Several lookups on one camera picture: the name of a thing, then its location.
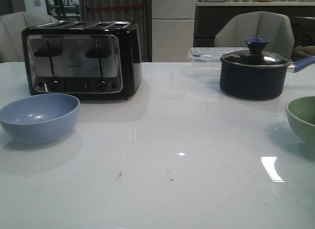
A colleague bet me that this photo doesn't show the blue bowl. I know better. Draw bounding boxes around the blue bowl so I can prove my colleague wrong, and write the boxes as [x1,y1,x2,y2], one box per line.
[0,94,80,144]

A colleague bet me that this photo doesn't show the green bowl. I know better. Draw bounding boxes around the green bowl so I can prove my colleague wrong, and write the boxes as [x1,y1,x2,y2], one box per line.
[286,96,315,146]

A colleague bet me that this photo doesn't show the clear plastic storage container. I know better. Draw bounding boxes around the clear plastic storage container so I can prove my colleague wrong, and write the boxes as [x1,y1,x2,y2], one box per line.
[188,47,247,84]

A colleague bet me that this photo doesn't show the black and steel toaster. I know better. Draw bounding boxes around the black and steel toaster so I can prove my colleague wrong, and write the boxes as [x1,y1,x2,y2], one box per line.
[22,21,142,100]

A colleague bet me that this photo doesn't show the dark blue saucepan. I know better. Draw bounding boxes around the dark blue saucepan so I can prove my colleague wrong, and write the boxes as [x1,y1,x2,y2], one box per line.
[220,56,315,100]

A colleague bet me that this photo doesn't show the white cabinet column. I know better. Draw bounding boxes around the white cabinet column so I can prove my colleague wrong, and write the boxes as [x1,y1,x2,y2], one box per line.
[152,0,196,62]

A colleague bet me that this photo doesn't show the dark kitchen counter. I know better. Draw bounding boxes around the dark kitchen counter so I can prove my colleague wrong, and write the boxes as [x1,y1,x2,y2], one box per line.
[193,2,315,47]

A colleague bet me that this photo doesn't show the beige armchair right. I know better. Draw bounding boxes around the beige armchair right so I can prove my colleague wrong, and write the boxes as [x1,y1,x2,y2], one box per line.
[214,11,295,58]

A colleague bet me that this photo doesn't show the beige armchair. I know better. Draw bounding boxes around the beige armchair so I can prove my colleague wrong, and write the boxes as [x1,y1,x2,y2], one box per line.
[0,11,57,63]
[214,11,295,58]

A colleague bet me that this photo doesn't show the glass pot lid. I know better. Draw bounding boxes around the glass pot lid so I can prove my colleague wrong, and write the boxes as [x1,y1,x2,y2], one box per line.
[220,38,291,67]

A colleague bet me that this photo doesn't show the red barrier tape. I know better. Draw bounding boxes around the red barrier tape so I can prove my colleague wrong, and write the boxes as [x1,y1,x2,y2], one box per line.
[88,5,143,11]

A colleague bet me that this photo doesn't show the beige armchair left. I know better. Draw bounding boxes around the beige armchair left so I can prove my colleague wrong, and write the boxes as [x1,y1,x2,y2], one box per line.
[0,11,57,63]

